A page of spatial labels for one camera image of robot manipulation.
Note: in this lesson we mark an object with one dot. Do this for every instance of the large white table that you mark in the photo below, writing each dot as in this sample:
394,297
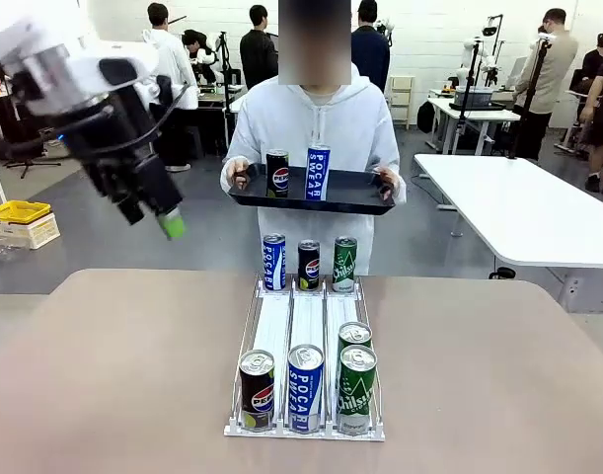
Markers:
528,207

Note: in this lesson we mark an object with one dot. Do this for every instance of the black floor tripod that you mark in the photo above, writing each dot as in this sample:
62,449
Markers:
32,165

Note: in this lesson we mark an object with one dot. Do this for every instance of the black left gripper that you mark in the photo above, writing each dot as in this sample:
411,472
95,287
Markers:
128,158

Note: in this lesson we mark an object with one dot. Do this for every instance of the background woman in black top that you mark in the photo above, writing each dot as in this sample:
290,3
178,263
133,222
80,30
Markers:
602,99

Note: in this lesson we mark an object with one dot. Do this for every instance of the tall black camera pole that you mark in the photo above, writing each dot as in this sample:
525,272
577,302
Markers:
530,108

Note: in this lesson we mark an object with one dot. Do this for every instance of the white shelf unit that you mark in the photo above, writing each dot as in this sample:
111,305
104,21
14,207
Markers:
402,99

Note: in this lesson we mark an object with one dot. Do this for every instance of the black table caster foot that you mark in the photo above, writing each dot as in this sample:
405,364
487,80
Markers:
502,273

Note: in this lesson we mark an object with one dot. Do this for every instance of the white plastic crate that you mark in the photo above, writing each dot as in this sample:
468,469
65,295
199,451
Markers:
29,232

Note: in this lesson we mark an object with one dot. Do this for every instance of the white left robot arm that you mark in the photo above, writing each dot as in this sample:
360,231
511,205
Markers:
69,54

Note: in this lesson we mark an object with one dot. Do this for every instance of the background person in beige jacket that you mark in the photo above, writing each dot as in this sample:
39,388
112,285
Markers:
548,74

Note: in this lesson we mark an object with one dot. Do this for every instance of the black plastic serving tray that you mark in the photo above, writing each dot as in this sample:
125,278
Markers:
350,195

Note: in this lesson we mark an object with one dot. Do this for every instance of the blue Pocari Sweat can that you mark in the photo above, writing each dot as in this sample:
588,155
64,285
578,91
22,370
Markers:
306,390
318,173
274,261

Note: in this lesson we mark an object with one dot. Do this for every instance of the black Pepsi can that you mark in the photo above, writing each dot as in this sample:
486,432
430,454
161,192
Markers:
257,395
309,266
277,173

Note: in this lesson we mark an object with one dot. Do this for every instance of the grey storage bin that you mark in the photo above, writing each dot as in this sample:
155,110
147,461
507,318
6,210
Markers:
474,98

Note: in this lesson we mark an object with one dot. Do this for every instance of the clear plastic bag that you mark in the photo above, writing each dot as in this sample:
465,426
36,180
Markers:
2,252

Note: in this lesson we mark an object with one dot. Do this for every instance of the person in white hoodie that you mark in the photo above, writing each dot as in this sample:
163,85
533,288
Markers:
316,118

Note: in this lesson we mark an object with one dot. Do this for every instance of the person's left hand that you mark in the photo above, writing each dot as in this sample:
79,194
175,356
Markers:
387,182

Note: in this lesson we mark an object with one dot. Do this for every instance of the background person in black top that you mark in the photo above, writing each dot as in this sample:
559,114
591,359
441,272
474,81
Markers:
256,54

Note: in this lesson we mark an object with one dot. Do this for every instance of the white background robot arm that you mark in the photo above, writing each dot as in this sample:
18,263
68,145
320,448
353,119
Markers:
204,56
487,61

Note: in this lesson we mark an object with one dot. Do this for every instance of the person's left forearm white sleeve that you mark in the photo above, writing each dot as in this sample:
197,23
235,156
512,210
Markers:
397,170

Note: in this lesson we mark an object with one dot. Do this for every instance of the yellow plastic crate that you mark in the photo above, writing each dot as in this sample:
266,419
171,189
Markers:
17,211

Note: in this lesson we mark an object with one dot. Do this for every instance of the clear acrylic can rack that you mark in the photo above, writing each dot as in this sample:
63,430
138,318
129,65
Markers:
306,316

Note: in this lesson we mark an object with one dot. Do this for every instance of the green Chilsung cider can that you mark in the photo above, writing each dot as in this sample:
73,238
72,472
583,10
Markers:
356,395
344,266
354,333

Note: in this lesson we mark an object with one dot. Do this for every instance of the background man in white hoodie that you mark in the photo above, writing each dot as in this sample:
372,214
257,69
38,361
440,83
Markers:
180,64

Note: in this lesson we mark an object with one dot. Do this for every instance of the white background work table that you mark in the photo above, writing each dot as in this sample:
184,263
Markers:
478,114

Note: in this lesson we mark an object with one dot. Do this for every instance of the person's right forearm white sleeve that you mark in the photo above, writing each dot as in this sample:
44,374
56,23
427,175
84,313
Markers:
229,158

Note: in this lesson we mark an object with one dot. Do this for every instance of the short black camera pole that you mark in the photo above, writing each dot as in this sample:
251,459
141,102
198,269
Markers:
469,99

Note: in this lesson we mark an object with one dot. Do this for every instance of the background man in navy jacket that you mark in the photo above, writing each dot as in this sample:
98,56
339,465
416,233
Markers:
372,54

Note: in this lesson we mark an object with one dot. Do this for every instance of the person's right hand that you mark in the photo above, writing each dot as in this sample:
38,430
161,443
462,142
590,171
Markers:
240,170

